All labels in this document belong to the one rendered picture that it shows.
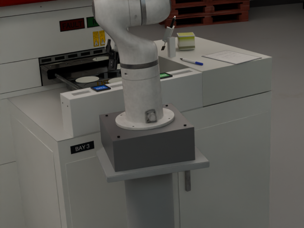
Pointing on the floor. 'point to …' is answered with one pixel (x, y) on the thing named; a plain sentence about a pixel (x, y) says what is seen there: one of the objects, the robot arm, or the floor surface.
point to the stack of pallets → (206, 11)
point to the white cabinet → (200, 196)
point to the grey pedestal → (149, 189)
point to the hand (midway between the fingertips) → (112, 64)
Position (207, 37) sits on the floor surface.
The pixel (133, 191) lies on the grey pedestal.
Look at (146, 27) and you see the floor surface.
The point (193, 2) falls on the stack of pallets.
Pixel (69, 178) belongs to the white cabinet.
